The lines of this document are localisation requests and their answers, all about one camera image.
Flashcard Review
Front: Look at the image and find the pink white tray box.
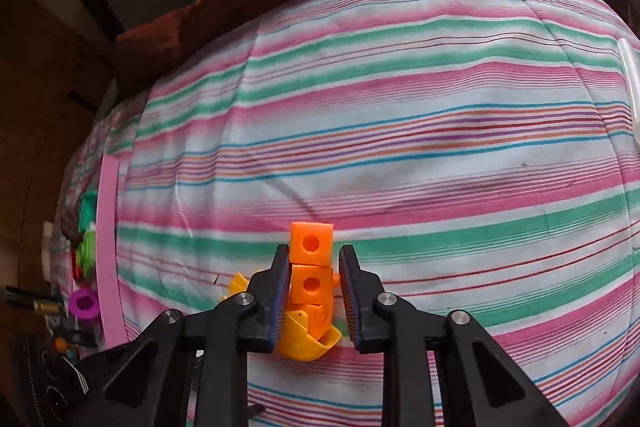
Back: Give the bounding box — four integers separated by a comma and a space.
49, 152, 129, 350

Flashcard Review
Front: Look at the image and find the white green plug-in freshener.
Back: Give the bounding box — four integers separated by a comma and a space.
76, 222, 96, 282

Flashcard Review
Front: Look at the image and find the striped bedspread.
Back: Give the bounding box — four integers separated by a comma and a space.
54, 0, 640, 427

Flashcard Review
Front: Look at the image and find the orange block toy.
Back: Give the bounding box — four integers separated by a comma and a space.
221, 221, 344, 363

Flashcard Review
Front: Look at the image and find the translucent white tube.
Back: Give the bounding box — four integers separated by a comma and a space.
617, 38, 640, 142

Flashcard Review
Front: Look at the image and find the magenta funnel spool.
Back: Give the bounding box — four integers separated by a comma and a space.
68, 287, 100, 323

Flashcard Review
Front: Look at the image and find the dark green plastic piece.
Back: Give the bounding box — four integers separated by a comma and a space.
77, 188, 98, 234

